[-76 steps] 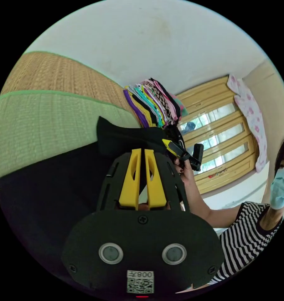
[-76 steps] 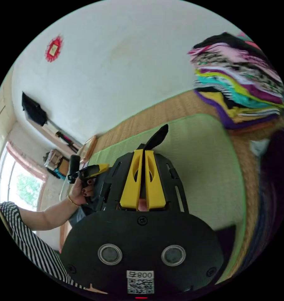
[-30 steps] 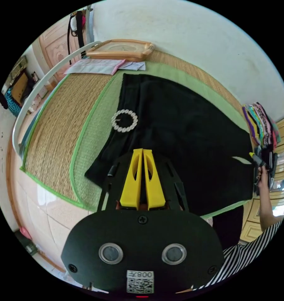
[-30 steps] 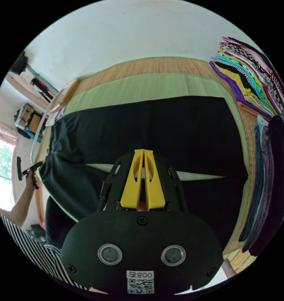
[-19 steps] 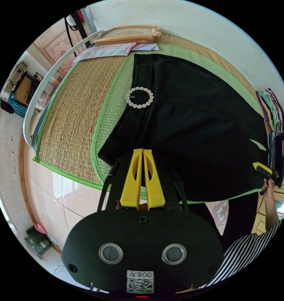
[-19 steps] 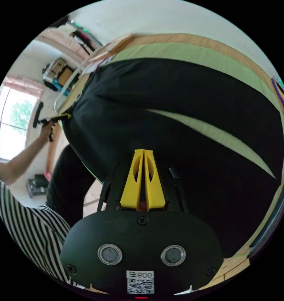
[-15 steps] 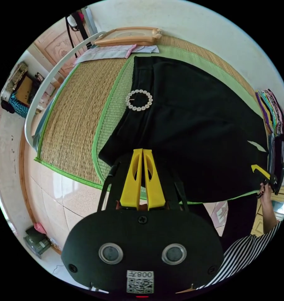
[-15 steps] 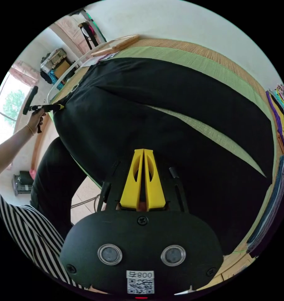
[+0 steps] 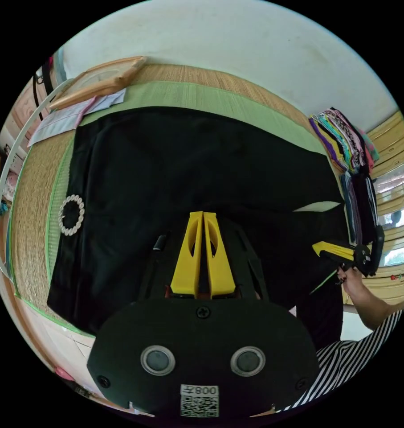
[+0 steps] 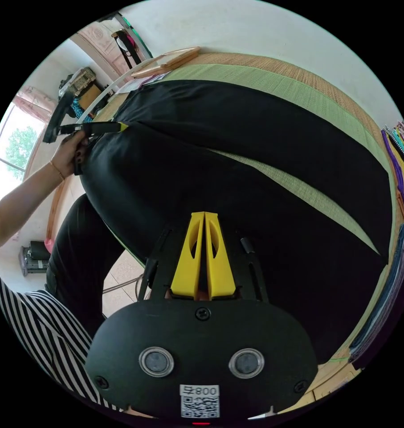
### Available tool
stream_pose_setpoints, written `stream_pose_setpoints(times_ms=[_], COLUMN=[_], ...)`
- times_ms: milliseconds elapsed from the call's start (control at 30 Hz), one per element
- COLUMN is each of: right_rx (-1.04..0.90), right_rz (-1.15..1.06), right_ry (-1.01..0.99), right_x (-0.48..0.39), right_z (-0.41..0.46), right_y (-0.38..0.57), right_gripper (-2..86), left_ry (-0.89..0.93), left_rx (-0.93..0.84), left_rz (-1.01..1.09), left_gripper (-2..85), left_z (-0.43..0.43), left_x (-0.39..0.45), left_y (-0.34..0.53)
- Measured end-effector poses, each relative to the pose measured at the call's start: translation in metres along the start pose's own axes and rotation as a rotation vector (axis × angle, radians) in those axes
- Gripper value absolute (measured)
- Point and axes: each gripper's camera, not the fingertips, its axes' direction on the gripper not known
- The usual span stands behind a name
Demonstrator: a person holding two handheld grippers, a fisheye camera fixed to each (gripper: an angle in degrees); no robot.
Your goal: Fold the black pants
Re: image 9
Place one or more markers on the folded pale blue cloth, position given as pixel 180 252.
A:
pixel 61 122

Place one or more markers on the black pants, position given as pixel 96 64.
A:
pixel 175 160

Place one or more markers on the pile of clothes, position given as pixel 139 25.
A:
pixel 345 140

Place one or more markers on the wooden frame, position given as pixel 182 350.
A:
pixel 98 83

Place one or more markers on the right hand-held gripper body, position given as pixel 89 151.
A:
pixel 372 254

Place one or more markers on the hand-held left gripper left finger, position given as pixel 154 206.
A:
pixel 185 267

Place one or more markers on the person's right forearm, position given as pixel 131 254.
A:
pixel 372 307

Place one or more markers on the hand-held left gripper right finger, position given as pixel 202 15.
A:
pixel 221 274

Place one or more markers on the window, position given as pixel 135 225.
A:
pixel 394 180

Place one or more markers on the person's right hand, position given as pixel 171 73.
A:
pixel 350 281

